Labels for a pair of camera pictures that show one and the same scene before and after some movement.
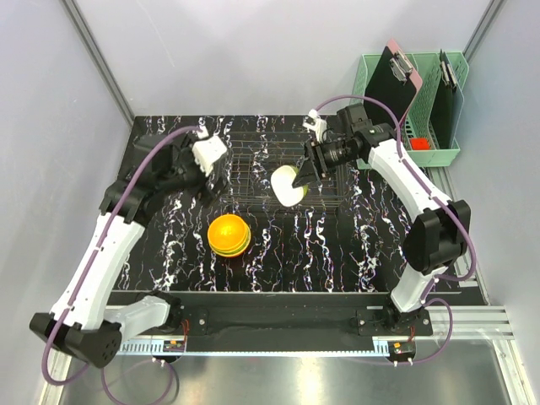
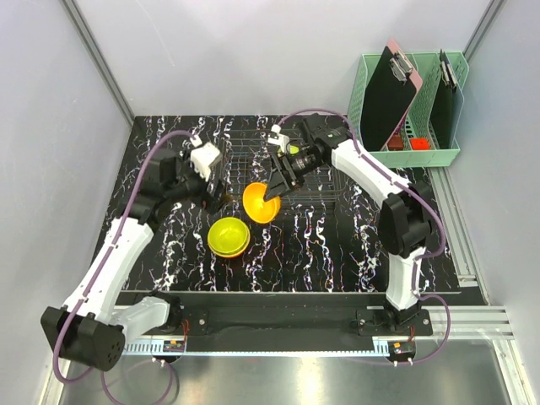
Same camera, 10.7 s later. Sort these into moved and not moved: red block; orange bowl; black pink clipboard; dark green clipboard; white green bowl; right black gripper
Moved: right black gripper; white green bowl; orange bowl
Not moved: dark green clipboard; red block; black pink clipboard
